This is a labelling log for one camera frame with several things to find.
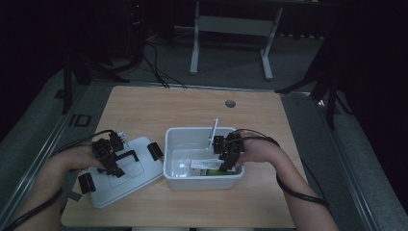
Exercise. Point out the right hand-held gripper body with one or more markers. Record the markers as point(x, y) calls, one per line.
point(234, 146)

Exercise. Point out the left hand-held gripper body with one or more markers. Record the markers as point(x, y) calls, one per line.
point(106, 155)

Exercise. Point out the white plastic storage bin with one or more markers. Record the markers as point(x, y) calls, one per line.
point(192, 146)

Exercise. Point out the white plastic bin lid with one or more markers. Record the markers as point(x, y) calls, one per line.
point(134, 183)

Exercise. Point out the person's right hand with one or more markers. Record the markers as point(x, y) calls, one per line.
point(260, 150)

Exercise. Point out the person's left hand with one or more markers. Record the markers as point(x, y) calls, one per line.
point(77, 159)

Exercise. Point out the grey flat strip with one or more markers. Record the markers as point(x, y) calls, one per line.
point(73, 196)

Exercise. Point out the grey round table grommet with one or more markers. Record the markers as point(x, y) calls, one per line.
point(230, 103)

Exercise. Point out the black tripod stand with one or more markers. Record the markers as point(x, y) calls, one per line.
point(77, 70)
point(324, 86)

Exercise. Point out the black square floor frame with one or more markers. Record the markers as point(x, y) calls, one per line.
point(76, 120)

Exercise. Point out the white metal desk frame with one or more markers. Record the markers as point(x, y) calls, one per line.
point(237, 25)

